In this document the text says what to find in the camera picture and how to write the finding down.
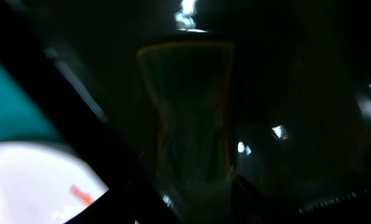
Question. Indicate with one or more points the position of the teal plastic tray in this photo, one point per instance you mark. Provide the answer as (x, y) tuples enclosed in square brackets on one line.
[(20, 118)]

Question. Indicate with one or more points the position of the black water tray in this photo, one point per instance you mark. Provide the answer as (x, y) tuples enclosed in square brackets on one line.
[(299, 97)]

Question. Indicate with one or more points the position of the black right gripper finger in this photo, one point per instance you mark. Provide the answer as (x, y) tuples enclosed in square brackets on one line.
[(250, 206)]

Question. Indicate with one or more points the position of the white plate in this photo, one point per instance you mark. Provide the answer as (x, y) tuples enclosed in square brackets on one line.
[(44, 184)]

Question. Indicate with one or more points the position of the green yellow sponge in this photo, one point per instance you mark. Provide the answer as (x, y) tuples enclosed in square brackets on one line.
[(189, 84)]

